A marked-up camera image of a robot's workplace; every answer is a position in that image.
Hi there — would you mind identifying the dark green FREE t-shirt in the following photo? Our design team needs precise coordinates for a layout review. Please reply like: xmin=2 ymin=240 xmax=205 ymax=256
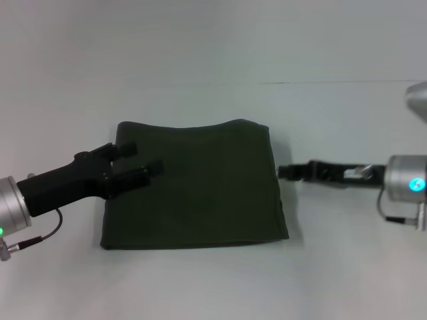
xmin=99 ymin=117 xmax=290 ymax=251

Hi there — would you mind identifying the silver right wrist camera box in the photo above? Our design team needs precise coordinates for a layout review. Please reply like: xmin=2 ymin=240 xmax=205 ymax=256
xmin=404 ymin=81 xmax=427 ymax=116

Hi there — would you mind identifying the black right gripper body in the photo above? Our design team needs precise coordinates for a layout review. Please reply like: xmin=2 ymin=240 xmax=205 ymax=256
xmin=306 ymin=159 xmax=388 ymax=191

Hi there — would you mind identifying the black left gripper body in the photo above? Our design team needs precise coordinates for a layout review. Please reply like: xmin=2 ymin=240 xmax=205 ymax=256
xmin=15 ymin=142 xmax=117 ymax=218

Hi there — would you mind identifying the left arm cable with plug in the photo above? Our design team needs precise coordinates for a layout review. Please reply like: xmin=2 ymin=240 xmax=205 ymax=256
xmin=0 ymin=207 xmax=65 ymax=263

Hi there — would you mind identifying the small silver gripper plug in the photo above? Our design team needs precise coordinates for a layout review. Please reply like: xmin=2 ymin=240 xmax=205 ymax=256
xmin=354 ymin=164 xmax=374 ymax=179

